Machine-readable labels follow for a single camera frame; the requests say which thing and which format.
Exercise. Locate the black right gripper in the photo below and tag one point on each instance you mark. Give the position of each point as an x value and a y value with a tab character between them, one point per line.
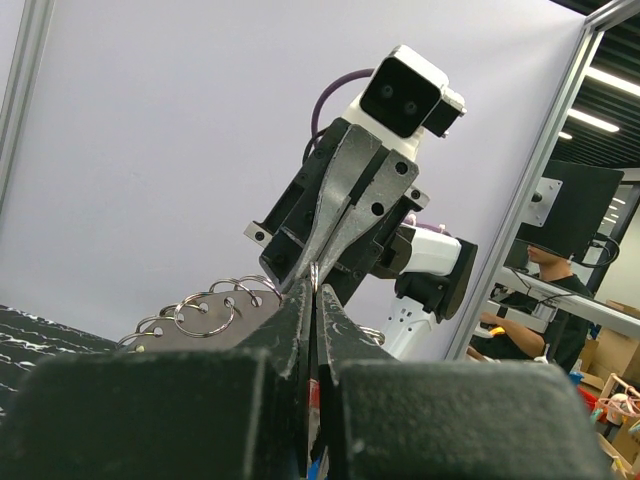
342	211

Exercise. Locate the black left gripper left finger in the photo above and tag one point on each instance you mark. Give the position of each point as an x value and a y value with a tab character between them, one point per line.
269	395

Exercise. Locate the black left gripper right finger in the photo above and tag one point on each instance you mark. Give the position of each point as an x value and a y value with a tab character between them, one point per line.
356	395

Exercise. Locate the blue plastic key tag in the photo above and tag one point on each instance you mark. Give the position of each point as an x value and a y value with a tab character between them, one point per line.
313	471

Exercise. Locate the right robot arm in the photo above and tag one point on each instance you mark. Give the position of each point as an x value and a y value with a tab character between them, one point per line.
433	270

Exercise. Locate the black monitor on stand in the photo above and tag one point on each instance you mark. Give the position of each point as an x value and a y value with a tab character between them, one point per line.
567	208

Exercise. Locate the person in black shirt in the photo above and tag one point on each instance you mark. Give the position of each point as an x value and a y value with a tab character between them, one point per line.
565	334

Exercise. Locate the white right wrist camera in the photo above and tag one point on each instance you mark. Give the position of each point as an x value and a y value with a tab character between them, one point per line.
406	97

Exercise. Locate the left aluminium frame post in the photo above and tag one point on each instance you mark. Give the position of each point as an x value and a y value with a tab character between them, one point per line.
30	44

